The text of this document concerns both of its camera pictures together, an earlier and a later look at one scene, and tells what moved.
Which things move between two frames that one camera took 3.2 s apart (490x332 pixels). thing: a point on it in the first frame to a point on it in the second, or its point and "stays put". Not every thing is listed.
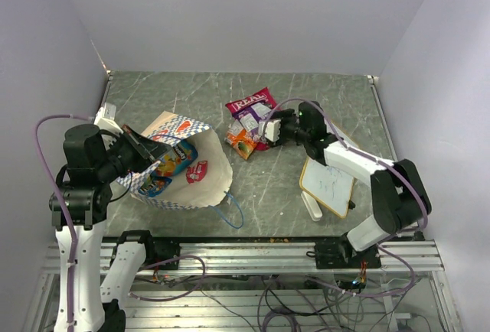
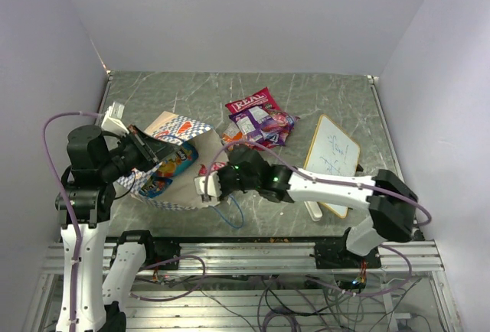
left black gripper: (152, 150) stays put
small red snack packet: (197, 172) to (215, 166)
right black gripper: (285, 115) to (224, 192)
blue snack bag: (178, 157) stays put
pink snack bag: (262, 96) stays put
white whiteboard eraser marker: (313, 206) stays put
